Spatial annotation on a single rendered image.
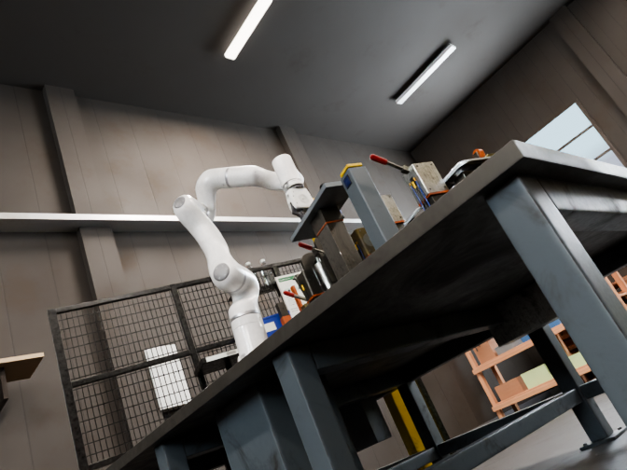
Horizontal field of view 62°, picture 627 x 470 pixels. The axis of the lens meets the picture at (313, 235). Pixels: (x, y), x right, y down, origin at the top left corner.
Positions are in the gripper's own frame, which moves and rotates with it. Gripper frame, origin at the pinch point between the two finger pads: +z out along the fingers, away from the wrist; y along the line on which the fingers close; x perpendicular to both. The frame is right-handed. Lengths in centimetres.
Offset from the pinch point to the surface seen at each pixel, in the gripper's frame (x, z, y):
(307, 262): 27.6, 4.0, 13.7
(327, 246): -9.5, 16.8, -5.2
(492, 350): 316, 31, 490
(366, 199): -39.7, 17.2, -9.4
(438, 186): -53, 23, 9
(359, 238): -9.4, 14.6, 11.8
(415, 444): 102, 91, 95
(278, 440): 11, 71, -39
